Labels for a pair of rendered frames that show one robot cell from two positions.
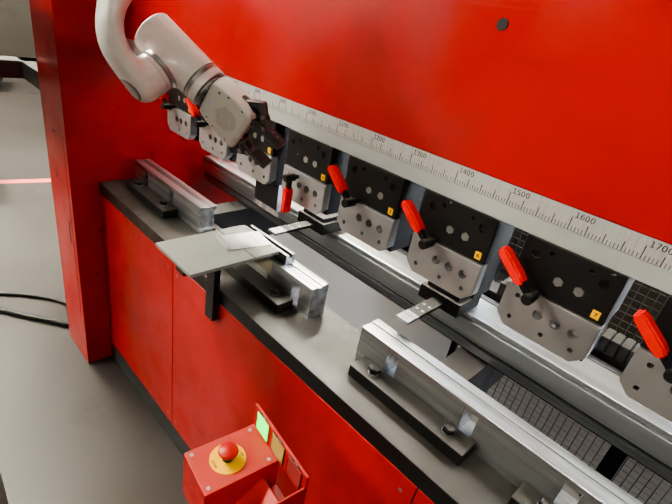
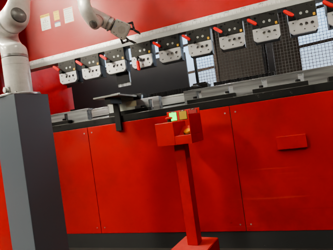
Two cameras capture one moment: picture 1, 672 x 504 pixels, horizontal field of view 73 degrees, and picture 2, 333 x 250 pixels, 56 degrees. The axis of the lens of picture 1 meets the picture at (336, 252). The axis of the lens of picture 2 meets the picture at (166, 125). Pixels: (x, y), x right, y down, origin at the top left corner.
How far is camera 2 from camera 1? 148 cm
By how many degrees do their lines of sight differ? 34
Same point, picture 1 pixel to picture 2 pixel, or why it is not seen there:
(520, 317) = (226, 44)
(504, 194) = (206, 19)
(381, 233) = (177, 53)
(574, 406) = not seen: hidden behind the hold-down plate
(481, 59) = not seen: outside the picture
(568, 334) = (238, 39)
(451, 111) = (183, 9)
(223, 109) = (120, 26)
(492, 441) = (239, 88)
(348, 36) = (143, 8)
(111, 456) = not seen: outside the picture
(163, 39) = (97, 11)
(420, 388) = (212, 93)
